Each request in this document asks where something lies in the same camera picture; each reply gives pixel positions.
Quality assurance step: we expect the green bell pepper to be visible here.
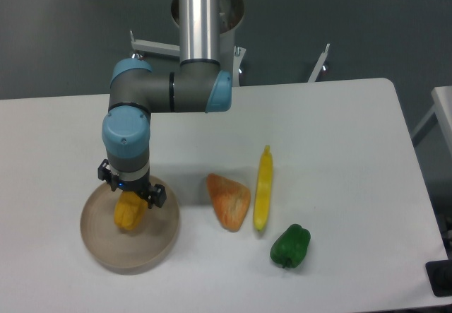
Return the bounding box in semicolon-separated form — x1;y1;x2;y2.
270;224;311;268

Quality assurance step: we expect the white side table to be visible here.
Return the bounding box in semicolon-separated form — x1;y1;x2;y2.
410;86;451;151

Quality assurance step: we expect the yellow bell pepper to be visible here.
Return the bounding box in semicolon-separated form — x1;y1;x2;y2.
114;191;148;230

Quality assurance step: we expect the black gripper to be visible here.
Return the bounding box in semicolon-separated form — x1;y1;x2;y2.
97;159;166;209

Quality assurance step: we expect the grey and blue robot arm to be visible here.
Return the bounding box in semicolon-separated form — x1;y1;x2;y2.
97;0;232;208

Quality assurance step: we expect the beige round plate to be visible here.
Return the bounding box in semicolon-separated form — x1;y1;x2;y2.
80;176;180;273

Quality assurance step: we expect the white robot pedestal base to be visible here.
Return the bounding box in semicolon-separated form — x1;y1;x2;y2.
128;0;332;88

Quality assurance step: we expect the black box at table edge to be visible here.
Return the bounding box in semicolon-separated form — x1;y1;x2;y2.
425;259;452;297

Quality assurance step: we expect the orange bread wedge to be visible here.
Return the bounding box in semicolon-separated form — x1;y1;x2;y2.
206;173;251;232

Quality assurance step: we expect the yellow banana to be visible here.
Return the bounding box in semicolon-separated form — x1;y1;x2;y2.
253;145;273;231

